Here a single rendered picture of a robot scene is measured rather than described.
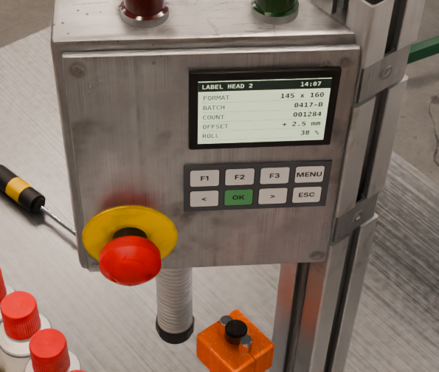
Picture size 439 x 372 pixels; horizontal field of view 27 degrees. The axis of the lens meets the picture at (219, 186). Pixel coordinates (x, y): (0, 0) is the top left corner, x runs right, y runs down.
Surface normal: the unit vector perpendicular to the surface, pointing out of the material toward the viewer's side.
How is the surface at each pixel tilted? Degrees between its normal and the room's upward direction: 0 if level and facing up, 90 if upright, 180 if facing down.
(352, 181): 90
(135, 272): 90
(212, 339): 0
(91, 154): 90
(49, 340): 3
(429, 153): 0
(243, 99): 90
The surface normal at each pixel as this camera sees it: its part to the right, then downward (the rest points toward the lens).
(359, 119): 0.63, 0.57
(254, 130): 0.07, 0.72
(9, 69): 0.03, -0.69
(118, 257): -0.18, 0.11
